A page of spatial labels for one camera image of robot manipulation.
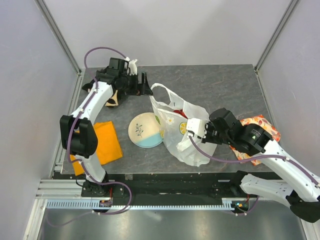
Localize orange folded cloth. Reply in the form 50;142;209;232
69;120;123;176

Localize black patterned cloth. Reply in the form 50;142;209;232
81;69;119;108

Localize cream and blue plate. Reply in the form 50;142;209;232
128;112;163;149

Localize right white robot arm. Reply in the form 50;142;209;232
197;108;320;223

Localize floral orange cloth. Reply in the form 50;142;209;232
230;115;281;161

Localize purple cable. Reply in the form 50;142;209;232
45;46;135;228
188;133;320;217

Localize grey stone mat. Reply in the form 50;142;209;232
96;64;271;174

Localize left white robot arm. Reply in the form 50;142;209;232
59;57;153;197

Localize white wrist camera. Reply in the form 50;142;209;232
186;118;208;139
124;57;138;76

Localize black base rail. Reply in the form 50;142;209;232
81;171;254;199

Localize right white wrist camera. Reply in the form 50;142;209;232
186;118;208;139

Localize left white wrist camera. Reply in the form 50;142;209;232
124;57;138;76

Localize red fake cherry bunch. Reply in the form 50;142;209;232
173;109;188;119

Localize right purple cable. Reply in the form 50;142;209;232
188;133;320;217

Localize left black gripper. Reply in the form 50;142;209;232
119;72;153;97

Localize white plastic bag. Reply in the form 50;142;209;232
149;83;210;167

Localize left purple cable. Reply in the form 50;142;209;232
45;46;135;228

